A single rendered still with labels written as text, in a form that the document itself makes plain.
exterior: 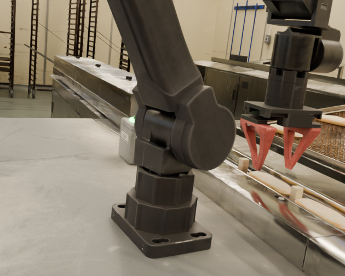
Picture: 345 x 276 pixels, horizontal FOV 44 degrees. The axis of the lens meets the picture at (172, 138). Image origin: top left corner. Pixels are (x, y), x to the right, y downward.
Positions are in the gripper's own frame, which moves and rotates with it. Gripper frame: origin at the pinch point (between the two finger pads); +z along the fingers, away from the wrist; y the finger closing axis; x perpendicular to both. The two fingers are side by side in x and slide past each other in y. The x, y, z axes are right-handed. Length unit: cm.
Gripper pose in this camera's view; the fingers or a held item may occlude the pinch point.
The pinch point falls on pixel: (273, 164)
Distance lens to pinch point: 68.0
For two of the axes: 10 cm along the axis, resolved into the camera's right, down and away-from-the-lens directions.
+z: -1.0, 9.7, 2.2
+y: -9.1, 0.0, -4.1
